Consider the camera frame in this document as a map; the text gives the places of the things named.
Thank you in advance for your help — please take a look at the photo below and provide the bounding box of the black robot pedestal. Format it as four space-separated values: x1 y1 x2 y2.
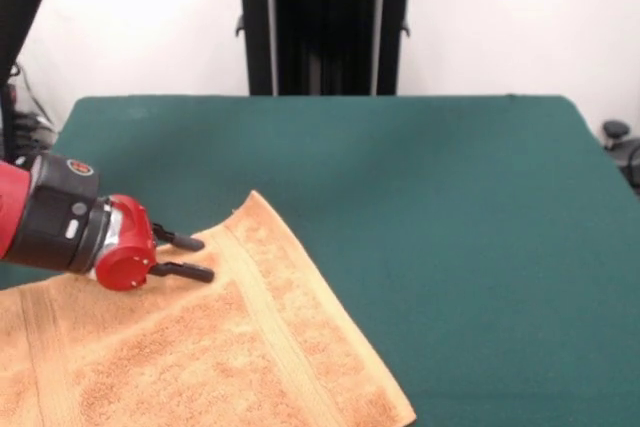
218 0 432 96

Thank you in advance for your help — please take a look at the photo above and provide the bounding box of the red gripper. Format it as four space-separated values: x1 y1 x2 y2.
94 193 216 293

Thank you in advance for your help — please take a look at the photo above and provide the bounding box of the grey wall cable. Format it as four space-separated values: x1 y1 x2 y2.
12 61 55 128

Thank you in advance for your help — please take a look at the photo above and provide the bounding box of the black electronics box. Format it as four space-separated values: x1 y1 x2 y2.
1 85 18 154

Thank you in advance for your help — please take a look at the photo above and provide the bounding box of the dark green table cloth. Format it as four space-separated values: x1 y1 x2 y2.
0 94 640 427

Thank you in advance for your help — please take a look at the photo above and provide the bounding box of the orange terry towel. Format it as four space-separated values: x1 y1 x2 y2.
0 190 417 427

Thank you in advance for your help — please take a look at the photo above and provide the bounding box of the black cable bundle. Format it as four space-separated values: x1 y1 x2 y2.
9 110 57 169

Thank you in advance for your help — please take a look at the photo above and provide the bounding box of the black chair base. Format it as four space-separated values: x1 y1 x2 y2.
601 119 640 198

